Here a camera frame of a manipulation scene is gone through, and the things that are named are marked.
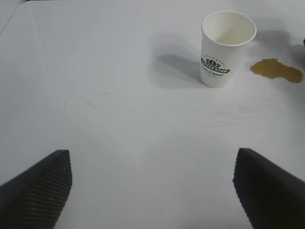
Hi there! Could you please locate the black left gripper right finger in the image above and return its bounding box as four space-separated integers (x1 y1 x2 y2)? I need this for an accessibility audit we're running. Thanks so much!
233 147 305 229

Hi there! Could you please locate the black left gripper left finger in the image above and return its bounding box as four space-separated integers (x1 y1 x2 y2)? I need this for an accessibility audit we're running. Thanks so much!
0 149 73 229

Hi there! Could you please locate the brown coffee spill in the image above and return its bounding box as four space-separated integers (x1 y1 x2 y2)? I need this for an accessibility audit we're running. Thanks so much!
249 58 305 84

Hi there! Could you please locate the white paper coffee cup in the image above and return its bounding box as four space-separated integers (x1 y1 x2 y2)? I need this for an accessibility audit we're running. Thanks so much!
200 11 257 89

